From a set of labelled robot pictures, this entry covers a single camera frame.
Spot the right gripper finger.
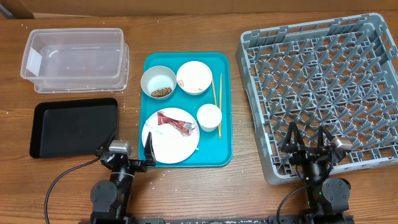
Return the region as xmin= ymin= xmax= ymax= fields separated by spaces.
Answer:
xmin=283 ymin=121 xmax=305 ymax=148
xmin=317 ymin=124 xmax=335 ymax=150

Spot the red snack wrapper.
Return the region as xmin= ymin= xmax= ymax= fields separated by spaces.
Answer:
xmin=157 ymin=111 xmax=196 ymax=136

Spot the white cup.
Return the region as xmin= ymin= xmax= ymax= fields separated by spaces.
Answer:
xmin=197 ymin=104 xmax=222 ymax=132

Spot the grey bowl with brown scraps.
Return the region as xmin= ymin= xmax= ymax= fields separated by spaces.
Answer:
xmin=141 ymin=65 xmax=177 ymax=100

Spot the white bowl with rice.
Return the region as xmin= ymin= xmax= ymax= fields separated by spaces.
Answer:
xmin=176 ymin=61 xmax=213 ymax=95

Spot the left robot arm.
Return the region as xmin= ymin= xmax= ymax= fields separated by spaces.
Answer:
xmin=90 ymin=133 xmax=156 ymax=224

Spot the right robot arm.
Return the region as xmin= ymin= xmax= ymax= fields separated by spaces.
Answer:
xmin=276 ymin=121 xmax=354 ymax=223

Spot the grey dishwasher rack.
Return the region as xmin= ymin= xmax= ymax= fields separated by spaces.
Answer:
xmin=236 ymin=13 xmax=397 ymax=185

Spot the clear plastic waste bin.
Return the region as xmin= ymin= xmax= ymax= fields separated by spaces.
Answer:
xmin=20 ymin=28 xmax=129 ymax=93

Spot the white round plate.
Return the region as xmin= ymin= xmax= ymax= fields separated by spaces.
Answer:
xmin=141 ymin=108 xmax=200 ymax=164

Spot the black rectangular tray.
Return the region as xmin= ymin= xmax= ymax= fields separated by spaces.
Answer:
xmin=29 ymin=98 xmax=118 ymax=159

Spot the teal serving tray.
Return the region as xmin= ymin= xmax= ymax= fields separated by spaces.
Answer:
xmin=138 ymin=52 xmax=233 ymax=167

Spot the wooden chopstick left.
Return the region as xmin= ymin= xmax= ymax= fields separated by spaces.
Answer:
xmin=211 ymin=78 xmax=221 ymax=139

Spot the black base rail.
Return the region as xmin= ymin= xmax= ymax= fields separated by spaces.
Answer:
xmin=79 ymin=215 xmax=355 ymax=224

